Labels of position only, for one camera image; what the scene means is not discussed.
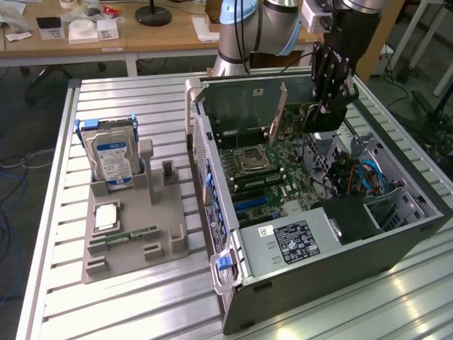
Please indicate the silver CPU chip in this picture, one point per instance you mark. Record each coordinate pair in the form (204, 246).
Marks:
(106, 216)

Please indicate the graphics card with metal bracket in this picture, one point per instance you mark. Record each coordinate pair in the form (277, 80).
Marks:
(325, 122)

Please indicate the green motherboard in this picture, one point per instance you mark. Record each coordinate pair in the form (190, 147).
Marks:
(290, 166)

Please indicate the blue case release latch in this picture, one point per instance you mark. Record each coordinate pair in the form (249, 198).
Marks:
(223, 264)

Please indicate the silver disk bay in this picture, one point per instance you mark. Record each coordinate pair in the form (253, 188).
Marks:
(396, 209)

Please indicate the silver perforated drive cage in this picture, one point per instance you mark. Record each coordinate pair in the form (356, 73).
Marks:
(322, 156)

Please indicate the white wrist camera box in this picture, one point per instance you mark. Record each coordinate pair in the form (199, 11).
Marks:
(315, 17)

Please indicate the silver CPU socket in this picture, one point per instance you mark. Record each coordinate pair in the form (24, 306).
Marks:
(253, 159)

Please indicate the open black PC case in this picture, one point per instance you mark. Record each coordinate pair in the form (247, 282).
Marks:
(318, 283)

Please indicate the plain white box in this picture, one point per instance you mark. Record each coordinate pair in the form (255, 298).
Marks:
(106, 32)

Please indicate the small black object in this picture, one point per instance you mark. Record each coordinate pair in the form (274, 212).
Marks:
(93, 11)

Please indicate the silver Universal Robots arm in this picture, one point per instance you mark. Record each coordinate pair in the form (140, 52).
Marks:
(269, 21)

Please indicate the grey power supply unit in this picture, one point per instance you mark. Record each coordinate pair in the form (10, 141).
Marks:
(262, 255)

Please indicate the black round lamp base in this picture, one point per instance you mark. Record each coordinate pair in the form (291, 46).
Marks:
(152, 16)

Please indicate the white paper stack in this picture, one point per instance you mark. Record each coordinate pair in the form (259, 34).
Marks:
(205, 30)

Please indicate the hard disk in blue caddy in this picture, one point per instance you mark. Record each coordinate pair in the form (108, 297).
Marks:
(109, 156)

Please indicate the white box with round bowl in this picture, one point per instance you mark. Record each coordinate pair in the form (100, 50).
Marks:
(83, 33)

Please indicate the white box with black top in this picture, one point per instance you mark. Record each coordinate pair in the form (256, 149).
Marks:
(49, 30)

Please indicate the grey parts rack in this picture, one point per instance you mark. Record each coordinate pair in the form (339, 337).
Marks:
(134, 219)

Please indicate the white paper card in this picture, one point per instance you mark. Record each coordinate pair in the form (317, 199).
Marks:
(17, 36)

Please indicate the red packet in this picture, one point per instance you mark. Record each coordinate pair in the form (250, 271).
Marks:
(109, 10)

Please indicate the white desk frame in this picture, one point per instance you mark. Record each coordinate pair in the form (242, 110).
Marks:
(426, 32)

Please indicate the PCIe x16 expansion slot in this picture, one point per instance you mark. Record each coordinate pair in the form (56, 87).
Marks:
(249, 203)

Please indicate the green RAM stick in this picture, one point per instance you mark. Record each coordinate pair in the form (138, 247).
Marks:
(124, 235)

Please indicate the clear plastic bag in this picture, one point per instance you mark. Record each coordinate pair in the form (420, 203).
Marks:
(12, 16)

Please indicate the black floor stand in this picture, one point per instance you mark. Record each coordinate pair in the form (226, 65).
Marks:
(439, 117)

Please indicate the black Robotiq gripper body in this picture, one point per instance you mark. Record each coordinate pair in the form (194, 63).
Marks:
(357, 32)

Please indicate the wooden desk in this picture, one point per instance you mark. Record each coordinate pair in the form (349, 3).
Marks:
(35, 47)

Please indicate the brown cardboard box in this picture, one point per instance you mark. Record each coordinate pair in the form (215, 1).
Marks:
(212, 10)

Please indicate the white box with red button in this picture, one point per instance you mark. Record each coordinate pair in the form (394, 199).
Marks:
(382, 65)

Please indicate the white tape roll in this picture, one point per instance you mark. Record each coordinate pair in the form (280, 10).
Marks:
(65, 3)

